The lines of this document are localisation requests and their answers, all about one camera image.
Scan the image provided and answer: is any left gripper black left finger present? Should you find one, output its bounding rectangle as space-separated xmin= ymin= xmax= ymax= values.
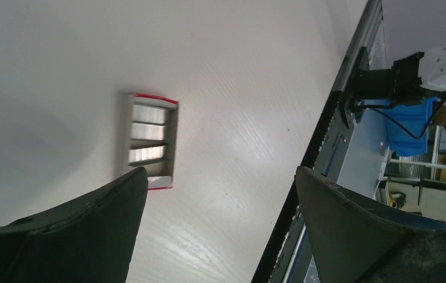
xmin=0 ymin=167 xmax=148 ymax=282

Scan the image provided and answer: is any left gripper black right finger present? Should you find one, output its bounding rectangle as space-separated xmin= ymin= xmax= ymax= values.
xmin=295 ymin=167 xmax=446 ymax=282

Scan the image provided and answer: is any silver staple strip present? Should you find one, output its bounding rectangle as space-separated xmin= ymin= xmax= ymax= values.
xmin=128 ymin=145 xmax=166 ymax=165
xmin=131 ymin=122 xmax=169 ymax=141
xmin=132 ymin=104 xmax=169 ymax=125

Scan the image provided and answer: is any staple box tray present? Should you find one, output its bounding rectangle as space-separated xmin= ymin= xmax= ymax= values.
xmin=115 ymin=93 xmax=179 ymax=190

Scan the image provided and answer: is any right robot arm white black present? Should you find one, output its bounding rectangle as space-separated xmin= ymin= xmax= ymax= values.
xmin=348 ymin=45 xmax=446 ymax=110

